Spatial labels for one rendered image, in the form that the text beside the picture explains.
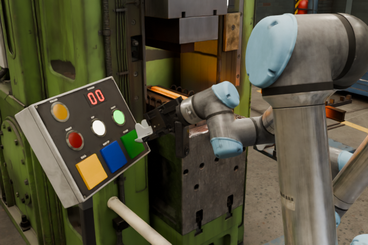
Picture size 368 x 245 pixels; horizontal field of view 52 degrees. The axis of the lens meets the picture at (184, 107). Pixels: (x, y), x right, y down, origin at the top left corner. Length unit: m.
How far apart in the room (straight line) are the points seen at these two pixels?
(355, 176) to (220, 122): 0.37
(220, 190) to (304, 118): 1.15
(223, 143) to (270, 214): 1.79
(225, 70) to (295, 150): 1.23
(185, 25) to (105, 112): 0.48
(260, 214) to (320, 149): 2.08
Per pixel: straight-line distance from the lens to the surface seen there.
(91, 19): 1.38
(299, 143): 0.63
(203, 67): 1.87
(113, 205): 1.60
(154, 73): 1.98
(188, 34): 1.45
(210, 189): 1.68
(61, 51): 1.74
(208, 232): 1.81
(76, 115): 1.09
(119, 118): 1.19
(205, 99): 0.99
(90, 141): 1.09
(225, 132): 0.95
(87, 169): 1.04
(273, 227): 2.59
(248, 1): 1.90
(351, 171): 1.06
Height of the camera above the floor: 1.49
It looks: 18 degrees down
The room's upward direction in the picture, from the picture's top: straight up
